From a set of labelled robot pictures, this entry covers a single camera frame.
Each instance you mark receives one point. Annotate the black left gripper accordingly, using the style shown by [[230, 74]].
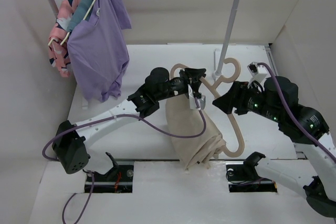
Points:
[[193, 77]]

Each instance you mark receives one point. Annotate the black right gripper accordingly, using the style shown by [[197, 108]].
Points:
[[236, 96]]

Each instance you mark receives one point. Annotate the beige trousers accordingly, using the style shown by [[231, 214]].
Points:
[[196, 138]]

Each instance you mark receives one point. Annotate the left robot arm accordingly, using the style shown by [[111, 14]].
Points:
[[72, 141]]

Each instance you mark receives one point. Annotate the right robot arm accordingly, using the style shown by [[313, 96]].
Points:
[[305, 126]]

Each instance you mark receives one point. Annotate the cream hanger under purple shirt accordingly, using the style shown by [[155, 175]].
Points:
[[90, 6]]

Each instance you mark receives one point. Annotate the cream hanger under teal garment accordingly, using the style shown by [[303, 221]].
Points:
[[65, 37]]

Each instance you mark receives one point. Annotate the purple t-shirt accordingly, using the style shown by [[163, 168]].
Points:
[[97, 50]]

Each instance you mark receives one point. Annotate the teal garment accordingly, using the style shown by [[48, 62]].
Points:
[[79, 14]]

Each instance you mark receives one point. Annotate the pink floral garment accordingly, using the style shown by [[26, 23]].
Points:
[[58, 55]]

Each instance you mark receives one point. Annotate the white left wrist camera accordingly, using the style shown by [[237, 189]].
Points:
[[194, 102]]

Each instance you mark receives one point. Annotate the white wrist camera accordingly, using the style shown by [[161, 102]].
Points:
[[258, 73], [194, 102]]

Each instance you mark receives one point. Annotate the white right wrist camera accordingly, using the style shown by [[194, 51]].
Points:
[[258, 73]]

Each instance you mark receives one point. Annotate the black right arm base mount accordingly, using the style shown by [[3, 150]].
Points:
[[239, 181]]

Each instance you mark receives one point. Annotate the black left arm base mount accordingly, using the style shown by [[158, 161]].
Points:
[[122, 182]]

